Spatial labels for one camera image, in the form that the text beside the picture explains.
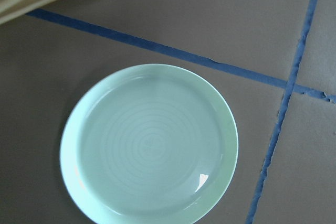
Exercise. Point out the light green plate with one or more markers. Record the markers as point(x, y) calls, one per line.
point(151, 143)

